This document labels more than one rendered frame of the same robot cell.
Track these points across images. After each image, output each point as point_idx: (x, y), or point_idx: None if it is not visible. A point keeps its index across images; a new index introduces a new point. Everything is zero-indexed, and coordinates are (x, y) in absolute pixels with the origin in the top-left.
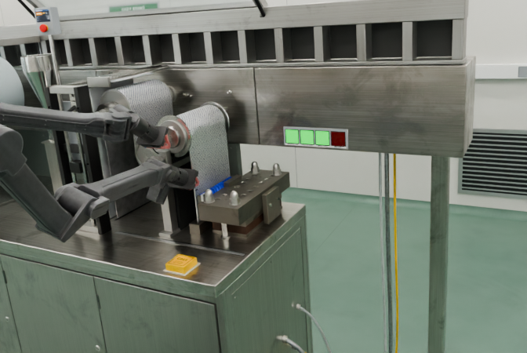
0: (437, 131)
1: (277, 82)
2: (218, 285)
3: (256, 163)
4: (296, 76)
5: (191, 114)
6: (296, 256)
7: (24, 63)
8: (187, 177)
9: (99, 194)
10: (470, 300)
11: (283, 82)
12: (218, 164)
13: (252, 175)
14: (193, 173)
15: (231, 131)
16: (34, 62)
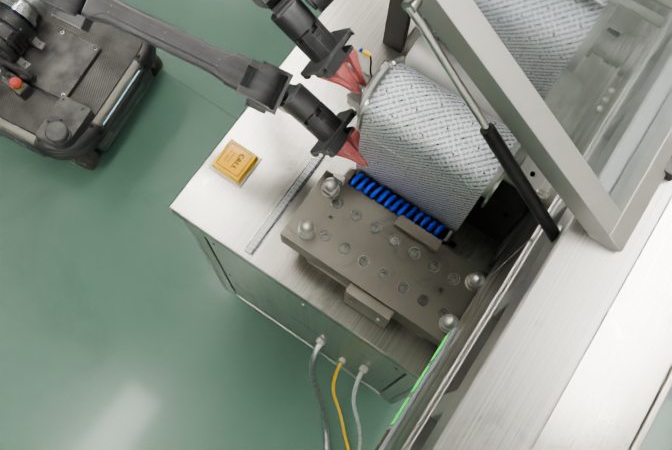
0: None
1: (485, 303)
2: (174, 211)
3: (474, 282)
4: (460, 347)
5: (423, 115)
6: (379, 362)
7: None
8: (320, 140)
9: (81, 13)
10: None
11: (476, 318)
12: (429, 199)
13: (457, 276)
14: (322, 147)
15: (524, 220)
16: None
